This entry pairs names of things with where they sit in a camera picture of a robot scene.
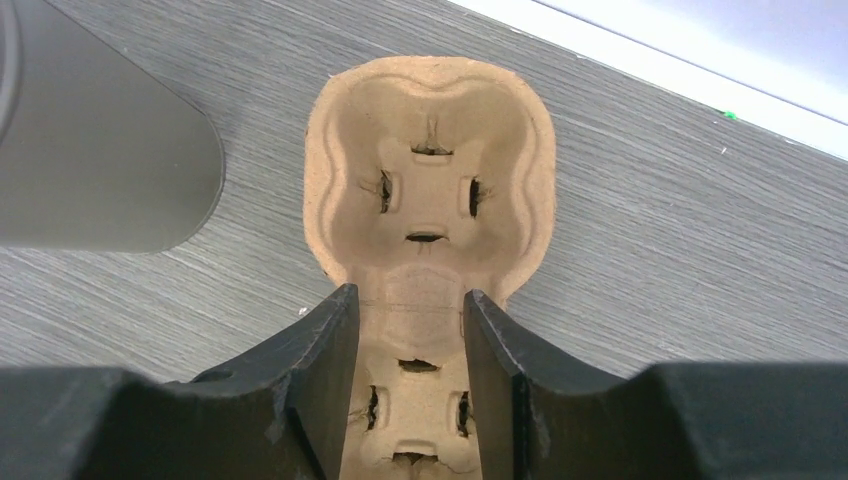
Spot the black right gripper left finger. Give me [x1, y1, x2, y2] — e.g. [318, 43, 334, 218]
[1, 284, 360, 479]

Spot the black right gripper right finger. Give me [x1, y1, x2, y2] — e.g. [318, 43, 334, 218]
[463, 290, 847, 479]

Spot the brown cardboard cup carrier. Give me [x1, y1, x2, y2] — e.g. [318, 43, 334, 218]
[302, 56, 556, 479]

